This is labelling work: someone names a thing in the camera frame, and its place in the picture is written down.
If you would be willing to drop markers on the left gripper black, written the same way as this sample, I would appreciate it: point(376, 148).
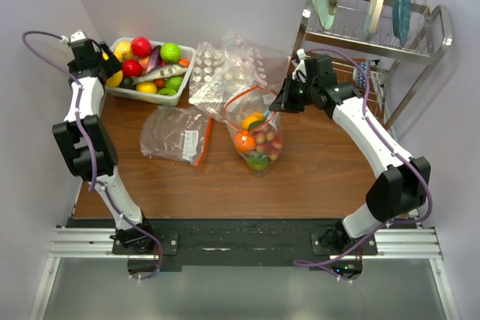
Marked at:
point(111, 64)

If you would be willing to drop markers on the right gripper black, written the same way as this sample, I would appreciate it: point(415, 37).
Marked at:
point(284, 101)

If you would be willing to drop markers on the clear zip bag orange zipper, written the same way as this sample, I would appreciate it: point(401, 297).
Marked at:
point(240, 106)

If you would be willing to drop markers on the red lychee bunch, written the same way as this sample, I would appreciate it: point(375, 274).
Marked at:
point(268, 140)

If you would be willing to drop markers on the orange fruit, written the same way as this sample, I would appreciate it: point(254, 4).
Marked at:
point(244, 142)

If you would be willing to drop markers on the green yellow mango fruit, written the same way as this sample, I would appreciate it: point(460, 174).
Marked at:
point(258, 162)

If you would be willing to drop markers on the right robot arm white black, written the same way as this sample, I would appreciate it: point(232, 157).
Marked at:
point(401, 183)

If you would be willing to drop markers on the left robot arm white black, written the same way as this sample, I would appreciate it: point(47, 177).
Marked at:
point(87, 148)

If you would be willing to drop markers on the clear bag pink dots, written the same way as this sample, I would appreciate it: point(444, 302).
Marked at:
point(247, 64)

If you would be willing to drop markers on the crumpled clear zip bag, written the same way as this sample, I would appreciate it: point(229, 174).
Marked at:
point(176, 134)

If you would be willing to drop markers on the yellow lemon front left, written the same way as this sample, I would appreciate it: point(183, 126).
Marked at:
point(115, 80)

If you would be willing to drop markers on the pale peach fruit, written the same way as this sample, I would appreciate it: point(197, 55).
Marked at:
point(123, 50)

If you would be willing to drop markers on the red apple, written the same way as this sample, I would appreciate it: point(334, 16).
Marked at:
point(141, 47)
point(132, 68)

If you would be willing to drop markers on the dark green avocado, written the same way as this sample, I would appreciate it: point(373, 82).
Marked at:
point(127, 83)

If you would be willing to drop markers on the small yellow lemon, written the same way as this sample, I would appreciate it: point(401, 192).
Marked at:
point(147, 87)

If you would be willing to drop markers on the white plastic fruit tray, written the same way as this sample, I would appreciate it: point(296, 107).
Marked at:
point(161, 99)

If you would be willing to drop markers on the purple eggplant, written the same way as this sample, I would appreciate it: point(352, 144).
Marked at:
point(154, 59)

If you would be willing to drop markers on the silver toy fish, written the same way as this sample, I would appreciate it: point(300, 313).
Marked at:
point(161, 72)

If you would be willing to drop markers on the green lime fruit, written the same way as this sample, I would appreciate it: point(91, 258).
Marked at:
point(170, 52)

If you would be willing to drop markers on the blue white patterned bowl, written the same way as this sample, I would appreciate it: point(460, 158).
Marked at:
point(362, 77)

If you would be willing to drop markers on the green pepper slice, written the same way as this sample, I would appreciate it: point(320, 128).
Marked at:
point(167, 92)

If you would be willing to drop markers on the light green guava fruit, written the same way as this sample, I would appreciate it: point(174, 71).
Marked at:
point(174, 82)

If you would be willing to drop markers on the small orange tangerine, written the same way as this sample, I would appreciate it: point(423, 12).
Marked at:
point(184, 62)

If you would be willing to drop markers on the steel dish rack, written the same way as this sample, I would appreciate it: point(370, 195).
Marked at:
point(430, 40)

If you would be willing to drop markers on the white cream plate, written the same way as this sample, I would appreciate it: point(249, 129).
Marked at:
point(373, 18)

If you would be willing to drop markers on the teal blue plate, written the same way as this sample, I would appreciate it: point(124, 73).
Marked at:
point(401, 14)

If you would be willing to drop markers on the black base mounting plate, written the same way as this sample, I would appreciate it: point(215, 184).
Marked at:
point(235, 243)

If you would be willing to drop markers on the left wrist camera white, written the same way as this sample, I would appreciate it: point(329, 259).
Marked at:
point(77, 36)

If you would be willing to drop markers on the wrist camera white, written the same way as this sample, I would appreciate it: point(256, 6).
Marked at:
point(298, 60)
point(77, 36)

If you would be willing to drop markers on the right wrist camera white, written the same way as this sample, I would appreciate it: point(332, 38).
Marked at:
point(298, 60)

